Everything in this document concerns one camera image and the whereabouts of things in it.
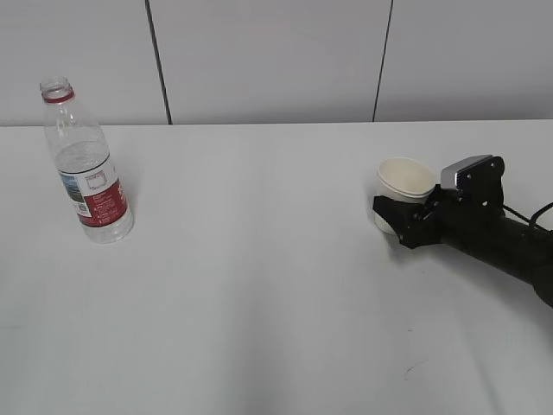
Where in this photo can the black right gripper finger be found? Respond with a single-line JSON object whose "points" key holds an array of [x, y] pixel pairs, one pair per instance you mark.
{"points": [[395, 218], [435, 197]]}

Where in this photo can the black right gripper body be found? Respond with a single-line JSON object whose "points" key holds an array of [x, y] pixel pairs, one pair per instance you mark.
{"points": [[434, 225]]}

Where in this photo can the white paper cup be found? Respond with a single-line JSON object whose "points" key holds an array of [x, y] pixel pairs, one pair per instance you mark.
{"points": [[406, 180]]}

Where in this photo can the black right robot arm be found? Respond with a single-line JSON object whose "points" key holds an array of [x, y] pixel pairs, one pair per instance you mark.
{"points": [[479, 229]]}

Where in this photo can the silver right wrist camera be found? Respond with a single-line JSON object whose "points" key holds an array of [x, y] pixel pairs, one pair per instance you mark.
{"points": [[476, 180]]}

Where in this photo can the clear plastic water bottle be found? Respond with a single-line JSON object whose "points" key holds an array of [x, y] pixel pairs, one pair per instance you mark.
{"points": [[82, 158]]}

